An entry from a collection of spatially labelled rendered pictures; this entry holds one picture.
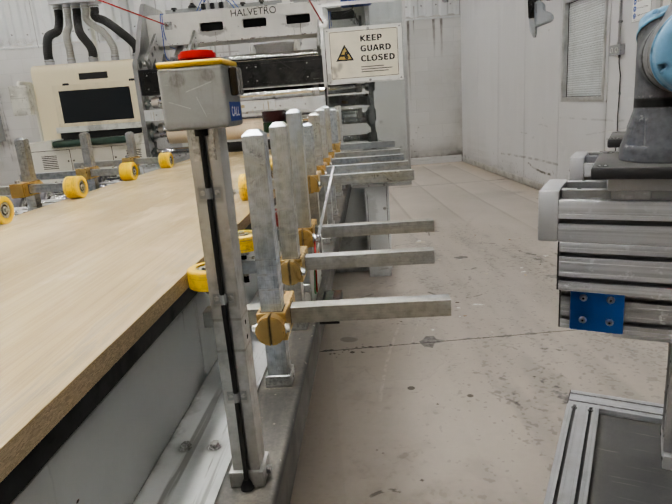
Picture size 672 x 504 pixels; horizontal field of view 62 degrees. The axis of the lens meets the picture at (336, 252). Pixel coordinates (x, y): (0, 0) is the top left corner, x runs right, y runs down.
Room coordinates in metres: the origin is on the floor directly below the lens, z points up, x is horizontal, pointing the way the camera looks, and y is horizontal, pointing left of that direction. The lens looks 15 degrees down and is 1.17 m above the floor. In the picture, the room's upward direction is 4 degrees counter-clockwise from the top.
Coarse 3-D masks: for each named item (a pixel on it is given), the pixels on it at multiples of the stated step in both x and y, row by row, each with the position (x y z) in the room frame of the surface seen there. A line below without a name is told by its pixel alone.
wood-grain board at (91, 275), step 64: (128, 192) 2.11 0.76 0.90; (192, 192) 1.97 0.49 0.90; (0, 256) 1.19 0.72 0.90; (64, 256) 1.14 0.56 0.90; (128, 256) 1.10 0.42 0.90; (192, 256) 1.06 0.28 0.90; (0, 320) 0.77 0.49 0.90; (64, 320) 0.75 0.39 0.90; (128, 320) 0.73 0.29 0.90; (0, 384) 0.56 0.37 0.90; (64, 384) 0.55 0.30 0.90; (0, 448) 0.43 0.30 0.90
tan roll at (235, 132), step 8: (248, 120) 3.77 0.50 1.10; (256, 120) 3.76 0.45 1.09; (232, 128) 3.74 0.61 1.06; (240, 128) 3.74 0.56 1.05; (248, 128) 3.74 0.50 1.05; (256, 128) 3.73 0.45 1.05; (160, 136) 3.83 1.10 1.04; (168, 136) 3.78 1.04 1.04; (176, 136) 3.77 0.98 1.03; (184, 136) 3.77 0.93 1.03; (232, 136) 3.76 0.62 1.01; (240, 136) 3.76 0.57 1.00
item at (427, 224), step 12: (324, 228) 1.42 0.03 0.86; (336, 228) 1.42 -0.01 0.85; (348, 228) 1.42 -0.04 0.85; (360, 228) 1.42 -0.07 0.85; (372, 228) 1.41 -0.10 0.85; (384, 228) 1.41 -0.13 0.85; (396, 228) 1.41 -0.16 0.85; (408, 228) 1.41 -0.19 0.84; (420, 228) 1.41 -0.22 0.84; (432, 228) 1.40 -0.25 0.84
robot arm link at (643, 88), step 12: (648, 12) 0.93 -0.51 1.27; (660, 12) 0.90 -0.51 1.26; (648, 24) 0.92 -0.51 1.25; (636, 36) 0.96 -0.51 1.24; (648, 36) 0.89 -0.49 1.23; (636, 60) 0.95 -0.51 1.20; (636, 72) 0.95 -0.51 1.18; (636, 84) 0.94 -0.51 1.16; (648, 84) 0.91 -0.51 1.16; (636, 96) 0.94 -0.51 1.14; (648, 96) 0.91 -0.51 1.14; (660, 96) 0.89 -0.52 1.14
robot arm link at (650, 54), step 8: (664, 16) 0.81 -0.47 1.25; (664, 24) 0.78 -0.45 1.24; (656, 32) 0.82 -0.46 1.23; (664, 32) 0.77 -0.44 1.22; (648, 40) 0.86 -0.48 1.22; (656, 40) 0.78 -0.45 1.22; (664, 40) 0.76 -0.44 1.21; (648, 48) 0.84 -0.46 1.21; (656, 48) 0.78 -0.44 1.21; (664, 48) 0.76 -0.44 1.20; (648, 56) 0.83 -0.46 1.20; (656, 56) 0.78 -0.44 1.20; (664, 56) 0.77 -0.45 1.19; (648, 64) 0.84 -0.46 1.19; (656, 64) 0.78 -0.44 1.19; (664, 64) 0.78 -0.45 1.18; (648, 72) 0.86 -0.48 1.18; (656, 72) 0.80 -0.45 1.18; (664, 72) 0.77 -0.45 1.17; (656, 80) 0.83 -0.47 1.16; (664, 80) 0.78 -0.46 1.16; (664, 88) 0.84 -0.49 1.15
